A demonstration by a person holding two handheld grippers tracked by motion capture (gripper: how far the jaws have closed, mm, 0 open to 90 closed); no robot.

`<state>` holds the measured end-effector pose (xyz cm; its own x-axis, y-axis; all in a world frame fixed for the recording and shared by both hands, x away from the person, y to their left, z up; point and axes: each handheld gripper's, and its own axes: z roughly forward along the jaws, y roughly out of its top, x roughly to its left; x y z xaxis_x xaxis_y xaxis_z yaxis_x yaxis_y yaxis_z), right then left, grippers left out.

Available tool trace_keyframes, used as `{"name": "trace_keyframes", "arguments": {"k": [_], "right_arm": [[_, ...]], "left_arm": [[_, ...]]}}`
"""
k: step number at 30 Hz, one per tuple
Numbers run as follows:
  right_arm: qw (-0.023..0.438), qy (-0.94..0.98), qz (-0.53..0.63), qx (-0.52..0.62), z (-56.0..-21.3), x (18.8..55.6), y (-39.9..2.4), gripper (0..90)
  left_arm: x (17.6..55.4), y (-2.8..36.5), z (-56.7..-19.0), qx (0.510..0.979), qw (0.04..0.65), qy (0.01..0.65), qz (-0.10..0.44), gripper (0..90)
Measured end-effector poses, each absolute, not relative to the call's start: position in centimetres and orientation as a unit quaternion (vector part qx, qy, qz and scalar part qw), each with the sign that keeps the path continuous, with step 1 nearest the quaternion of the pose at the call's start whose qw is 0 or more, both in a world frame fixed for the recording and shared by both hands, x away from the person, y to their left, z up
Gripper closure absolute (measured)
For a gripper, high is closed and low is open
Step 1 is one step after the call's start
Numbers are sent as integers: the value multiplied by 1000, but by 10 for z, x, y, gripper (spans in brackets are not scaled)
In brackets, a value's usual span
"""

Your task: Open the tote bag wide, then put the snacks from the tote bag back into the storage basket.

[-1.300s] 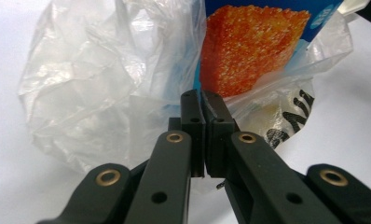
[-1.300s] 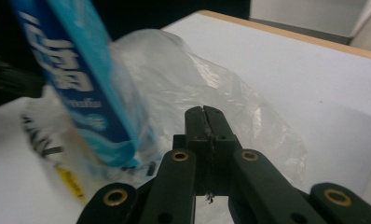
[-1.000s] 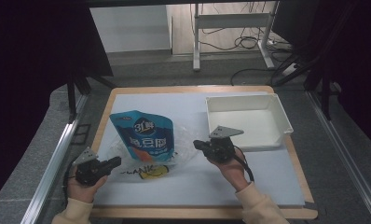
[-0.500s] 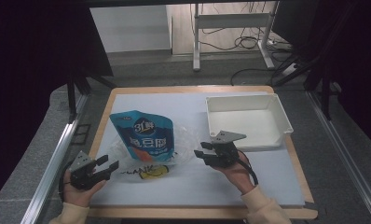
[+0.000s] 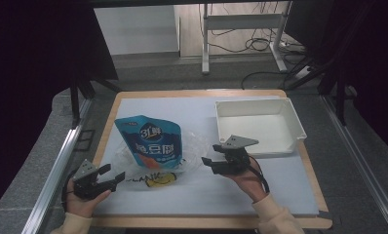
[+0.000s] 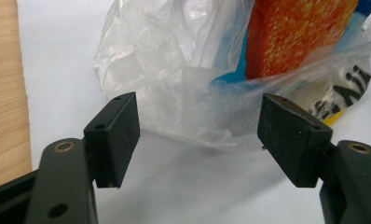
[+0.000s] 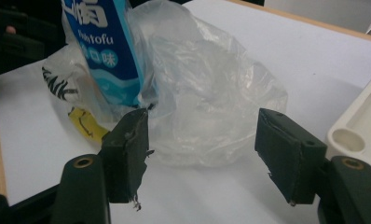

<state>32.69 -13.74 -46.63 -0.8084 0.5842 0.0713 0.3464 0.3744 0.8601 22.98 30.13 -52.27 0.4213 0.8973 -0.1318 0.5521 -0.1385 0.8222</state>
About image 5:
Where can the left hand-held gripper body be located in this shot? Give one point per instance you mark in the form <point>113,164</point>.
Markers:
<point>86,185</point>

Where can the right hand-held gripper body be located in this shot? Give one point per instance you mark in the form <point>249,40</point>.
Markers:
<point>237,159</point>

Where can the clear printed plastic bag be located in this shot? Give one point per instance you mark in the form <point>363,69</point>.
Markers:
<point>193,149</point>

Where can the blue snack pouch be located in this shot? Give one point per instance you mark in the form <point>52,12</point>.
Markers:
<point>153,143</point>

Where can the person's left hand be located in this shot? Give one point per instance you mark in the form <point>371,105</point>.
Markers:
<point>80,206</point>

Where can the person's right hand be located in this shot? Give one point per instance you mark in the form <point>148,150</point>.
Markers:
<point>252,183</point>

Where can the white plastic bin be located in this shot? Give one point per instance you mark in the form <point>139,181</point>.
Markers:
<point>257,125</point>

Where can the pale blue table mat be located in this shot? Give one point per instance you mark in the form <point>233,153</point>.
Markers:
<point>188,198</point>

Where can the wooden table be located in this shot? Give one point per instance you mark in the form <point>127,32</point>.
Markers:
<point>214,222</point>

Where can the black metal stand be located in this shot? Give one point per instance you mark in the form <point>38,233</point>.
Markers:
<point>74,107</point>

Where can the black tape piece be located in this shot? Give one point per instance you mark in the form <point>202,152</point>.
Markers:
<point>326,214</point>

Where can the white power strip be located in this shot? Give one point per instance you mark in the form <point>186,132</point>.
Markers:
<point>302,72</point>

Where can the dark curtain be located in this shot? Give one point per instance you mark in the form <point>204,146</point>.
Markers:
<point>36,65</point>
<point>361,48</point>

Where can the white partition panel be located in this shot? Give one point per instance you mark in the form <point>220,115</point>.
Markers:
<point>136,29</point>

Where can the aluminium rail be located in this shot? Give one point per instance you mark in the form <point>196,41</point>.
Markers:
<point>361,162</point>
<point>55,175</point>

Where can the dark square floor frame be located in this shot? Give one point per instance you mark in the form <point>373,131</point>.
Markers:
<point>85,140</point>

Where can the white metal desk frame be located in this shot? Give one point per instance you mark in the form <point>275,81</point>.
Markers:
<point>240,21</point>

